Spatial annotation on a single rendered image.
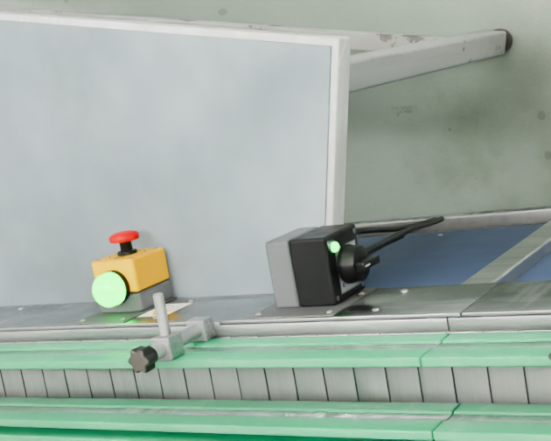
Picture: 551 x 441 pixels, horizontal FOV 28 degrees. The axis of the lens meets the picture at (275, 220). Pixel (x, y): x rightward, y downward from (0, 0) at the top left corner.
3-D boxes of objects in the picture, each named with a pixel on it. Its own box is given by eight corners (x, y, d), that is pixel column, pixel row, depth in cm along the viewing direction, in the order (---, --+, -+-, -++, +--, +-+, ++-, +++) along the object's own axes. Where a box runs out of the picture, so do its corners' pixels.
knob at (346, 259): (358, 277, 128) (384, 276, 126) (340, 288, 124) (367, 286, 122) (352, 240, 127) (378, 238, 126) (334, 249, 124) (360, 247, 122)
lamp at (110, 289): (106, 304, 142) (91, 311, 139) (99, 270, 141) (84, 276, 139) (133, 303, 139) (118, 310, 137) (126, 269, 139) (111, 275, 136)
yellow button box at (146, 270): (135, 298, 149) (100, 313, 143) (124, 245, 148) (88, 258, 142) (176, 297, 145) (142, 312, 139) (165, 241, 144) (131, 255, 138)
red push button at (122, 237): (106, 261, 142) (101, 235, 142) (125, 254, 146) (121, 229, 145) (130, 259, 140) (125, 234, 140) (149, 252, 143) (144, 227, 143)
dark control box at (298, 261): (310, 290, 134) (275, 309, 127) (298, 227, 133) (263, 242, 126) (370, 287, 130) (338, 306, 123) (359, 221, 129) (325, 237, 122)
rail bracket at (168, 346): (195, 337, 129) (125, 374, 118) (184, 276, 128) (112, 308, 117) (223, 336, 127) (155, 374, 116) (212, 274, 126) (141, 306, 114)
